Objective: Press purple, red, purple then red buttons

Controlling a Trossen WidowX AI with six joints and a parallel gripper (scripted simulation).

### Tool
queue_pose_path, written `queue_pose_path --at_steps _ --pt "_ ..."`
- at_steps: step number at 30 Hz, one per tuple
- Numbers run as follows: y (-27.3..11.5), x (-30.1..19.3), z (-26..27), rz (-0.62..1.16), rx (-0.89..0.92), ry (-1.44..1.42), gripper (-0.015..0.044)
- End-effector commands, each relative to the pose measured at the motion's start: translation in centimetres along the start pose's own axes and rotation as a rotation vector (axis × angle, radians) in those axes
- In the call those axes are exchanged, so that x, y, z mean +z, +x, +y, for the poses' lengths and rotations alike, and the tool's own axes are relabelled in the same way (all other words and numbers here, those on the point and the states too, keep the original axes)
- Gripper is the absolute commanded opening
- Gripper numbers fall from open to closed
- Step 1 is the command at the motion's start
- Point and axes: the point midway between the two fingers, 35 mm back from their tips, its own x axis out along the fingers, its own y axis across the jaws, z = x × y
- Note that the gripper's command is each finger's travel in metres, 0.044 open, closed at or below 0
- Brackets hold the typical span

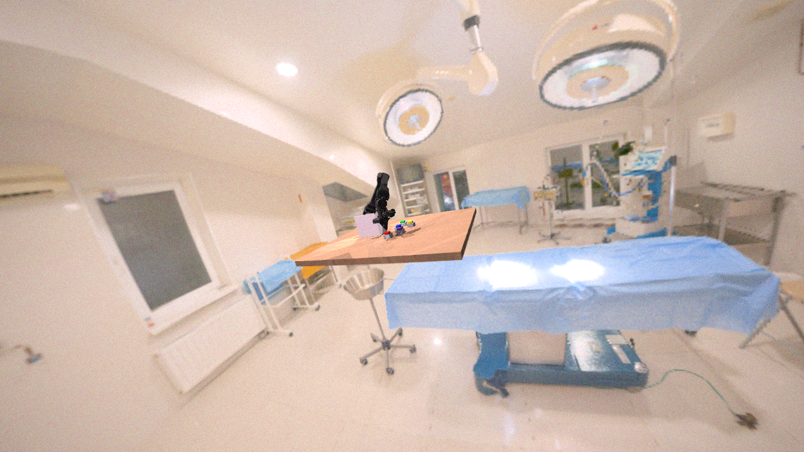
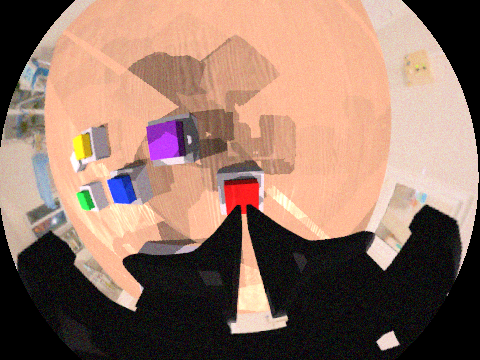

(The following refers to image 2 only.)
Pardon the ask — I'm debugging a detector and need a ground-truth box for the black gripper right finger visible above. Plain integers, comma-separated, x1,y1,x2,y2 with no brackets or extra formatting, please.
247,204,376,320

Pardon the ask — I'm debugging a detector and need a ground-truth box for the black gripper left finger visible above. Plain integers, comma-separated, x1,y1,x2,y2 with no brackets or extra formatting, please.
123,204,243,323

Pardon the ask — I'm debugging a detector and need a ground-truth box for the purple button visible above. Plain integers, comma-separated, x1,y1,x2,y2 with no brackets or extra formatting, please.
147,113,200,167

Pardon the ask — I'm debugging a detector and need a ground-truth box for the red button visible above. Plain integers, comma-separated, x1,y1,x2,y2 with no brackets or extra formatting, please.
216,167,264,215

